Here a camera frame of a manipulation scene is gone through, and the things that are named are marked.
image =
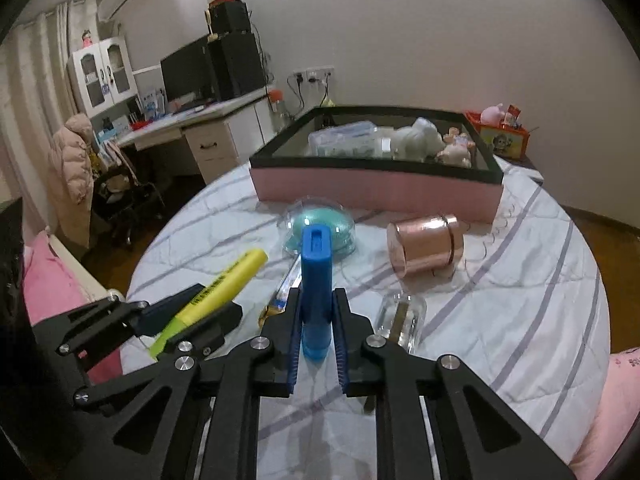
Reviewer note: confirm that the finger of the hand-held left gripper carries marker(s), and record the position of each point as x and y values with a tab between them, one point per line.
210	327
155	317

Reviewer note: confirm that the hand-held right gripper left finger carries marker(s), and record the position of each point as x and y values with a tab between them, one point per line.
295	345

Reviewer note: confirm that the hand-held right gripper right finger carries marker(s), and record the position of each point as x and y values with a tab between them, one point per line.
341	345

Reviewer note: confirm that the yellow highlighter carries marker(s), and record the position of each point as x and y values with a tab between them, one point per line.
225	280

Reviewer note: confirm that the pink storage box black rim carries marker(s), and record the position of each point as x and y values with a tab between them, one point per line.
375	192

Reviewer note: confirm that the pink pig figurine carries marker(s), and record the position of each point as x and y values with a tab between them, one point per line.
456	154

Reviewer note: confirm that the small beige figurine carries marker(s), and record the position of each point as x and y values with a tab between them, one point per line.
454	135

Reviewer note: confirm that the dark blue gold box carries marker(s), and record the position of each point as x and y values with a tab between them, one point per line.
277	305

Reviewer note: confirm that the clear glass bottle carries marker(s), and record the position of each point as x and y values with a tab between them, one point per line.
400	320

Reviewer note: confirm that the pink pillow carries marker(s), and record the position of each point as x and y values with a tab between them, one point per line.
47	285

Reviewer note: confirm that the black desk chair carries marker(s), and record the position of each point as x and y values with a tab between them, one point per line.
135	200

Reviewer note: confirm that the teal puff in clear dome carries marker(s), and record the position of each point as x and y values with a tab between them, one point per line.
320	220

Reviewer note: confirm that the rose gold metal canister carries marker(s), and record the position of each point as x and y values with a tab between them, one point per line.
425	247

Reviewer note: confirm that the pink puffer jacket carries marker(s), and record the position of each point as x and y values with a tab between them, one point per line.
72	175

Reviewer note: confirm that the white desk with drawers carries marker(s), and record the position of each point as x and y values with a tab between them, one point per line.
215	145

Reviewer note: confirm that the clear plastic case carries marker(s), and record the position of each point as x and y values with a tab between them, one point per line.
345	140

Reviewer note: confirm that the white round toy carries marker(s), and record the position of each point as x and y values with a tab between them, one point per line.
417	139

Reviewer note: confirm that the bottle with orange cap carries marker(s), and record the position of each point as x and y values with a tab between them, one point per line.
277	110

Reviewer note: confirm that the beige curtain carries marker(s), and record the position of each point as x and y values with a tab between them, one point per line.
30	110

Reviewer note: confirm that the white glass door cabinet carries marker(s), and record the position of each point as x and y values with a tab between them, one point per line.
102	77

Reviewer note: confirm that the black computer monitor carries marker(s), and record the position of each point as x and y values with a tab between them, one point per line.
187	72

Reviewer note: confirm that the red plastic crate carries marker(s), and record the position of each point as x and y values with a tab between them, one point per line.
502	142

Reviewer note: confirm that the low white cabinet dark top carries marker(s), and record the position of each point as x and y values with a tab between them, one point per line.
527	164

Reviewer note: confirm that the black computer tower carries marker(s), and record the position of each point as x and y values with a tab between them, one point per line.
237	67

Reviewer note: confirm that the pink plush toy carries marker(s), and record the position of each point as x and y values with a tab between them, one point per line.
492	113

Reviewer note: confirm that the pink printed blanket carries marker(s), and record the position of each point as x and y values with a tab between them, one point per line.
615	410

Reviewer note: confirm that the small pink doll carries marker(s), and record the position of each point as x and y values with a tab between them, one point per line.
87	39

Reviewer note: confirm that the black speaker box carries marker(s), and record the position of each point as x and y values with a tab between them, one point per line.
230	17

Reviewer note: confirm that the white wall power outlet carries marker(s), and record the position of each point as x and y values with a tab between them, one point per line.
314	74

